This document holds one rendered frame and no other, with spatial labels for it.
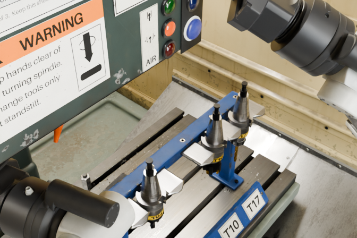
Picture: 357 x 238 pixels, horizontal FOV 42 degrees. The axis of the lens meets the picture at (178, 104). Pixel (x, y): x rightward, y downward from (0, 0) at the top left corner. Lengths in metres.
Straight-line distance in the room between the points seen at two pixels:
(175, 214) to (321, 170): 0.54
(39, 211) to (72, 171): 1.28
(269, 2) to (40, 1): 0.27
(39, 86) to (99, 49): 0.08
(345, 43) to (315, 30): 0.04
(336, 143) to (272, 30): 1.03
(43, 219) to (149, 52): 0.26
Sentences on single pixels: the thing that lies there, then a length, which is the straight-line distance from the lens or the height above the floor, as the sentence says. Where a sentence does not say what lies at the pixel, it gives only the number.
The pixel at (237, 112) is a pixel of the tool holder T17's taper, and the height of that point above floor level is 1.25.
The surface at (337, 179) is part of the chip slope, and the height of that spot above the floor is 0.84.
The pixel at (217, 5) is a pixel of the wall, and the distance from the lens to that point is 1.58.
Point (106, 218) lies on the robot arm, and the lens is 0.60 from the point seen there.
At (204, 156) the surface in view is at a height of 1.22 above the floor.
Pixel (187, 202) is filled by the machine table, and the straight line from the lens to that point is 1.38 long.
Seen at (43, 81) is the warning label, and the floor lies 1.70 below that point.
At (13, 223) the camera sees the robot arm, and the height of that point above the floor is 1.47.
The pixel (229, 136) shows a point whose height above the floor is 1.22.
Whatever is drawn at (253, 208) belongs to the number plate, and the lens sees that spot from 1.35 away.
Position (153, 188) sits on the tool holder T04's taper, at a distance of 0.94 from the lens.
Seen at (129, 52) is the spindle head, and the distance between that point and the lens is 0.56.
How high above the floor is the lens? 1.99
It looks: 40 degrees down
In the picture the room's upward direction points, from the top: 1 degrees clockwise
